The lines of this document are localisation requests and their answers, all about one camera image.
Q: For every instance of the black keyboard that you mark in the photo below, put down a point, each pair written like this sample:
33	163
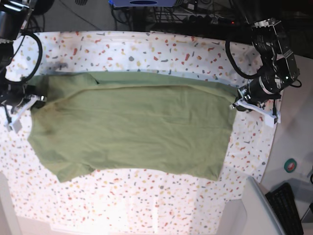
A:
283	204

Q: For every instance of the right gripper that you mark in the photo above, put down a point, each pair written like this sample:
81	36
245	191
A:
13	94

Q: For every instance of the green tape roll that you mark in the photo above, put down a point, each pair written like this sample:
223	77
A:
290	165

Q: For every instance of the terrazzo pattern tablecloth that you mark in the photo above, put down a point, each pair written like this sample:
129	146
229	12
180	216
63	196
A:
135	201

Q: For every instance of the blue box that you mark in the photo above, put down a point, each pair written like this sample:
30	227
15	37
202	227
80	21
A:
142	3

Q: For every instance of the green t-shirt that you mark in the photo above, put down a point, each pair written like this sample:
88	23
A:
114	120

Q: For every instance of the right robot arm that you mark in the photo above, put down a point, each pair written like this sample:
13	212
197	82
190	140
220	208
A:
15	16

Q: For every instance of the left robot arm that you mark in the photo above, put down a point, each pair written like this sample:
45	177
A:
278	70

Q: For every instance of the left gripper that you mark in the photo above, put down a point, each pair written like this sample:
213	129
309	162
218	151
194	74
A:
257	91

